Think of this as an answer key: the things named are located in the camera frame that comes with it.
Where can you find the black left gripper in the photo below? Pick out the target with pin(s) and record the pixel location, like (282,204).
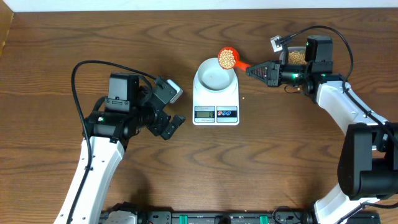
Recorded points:
(157,127)

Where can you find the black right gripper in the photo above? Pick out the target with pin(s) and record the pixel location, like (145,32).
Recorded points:
(274,74)

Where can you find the red plastic measuring scoop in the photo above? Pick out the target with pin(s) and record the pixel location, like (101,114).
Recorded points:
(239,64)

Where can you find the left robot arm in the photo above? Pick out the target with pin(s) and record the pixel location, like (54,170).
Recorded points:
(132,103)

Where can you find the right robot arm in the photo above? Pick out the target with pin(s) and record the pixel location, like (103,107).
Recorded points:
(367,169)

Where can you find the soybeans in scoop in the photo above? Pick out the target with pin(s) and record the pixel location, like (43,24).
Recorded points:
(226,59)

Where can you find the white digital kitchen scale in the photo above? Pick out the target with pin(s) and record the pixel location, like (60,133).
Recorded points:
(215,108)

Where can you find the pale grey round bowl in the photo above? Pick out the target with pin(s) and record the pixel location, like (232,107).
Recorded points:
(221,78)

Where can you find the soybeans in container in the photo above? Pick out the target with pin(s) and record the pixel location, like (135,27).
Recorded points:
(297,57)

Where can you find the clear plastic container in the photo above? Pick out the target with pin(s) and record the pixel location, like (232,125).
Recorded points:
(291,49)

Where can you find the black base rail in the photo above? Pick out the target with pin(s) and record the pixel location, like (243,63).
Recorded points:
(130,213)

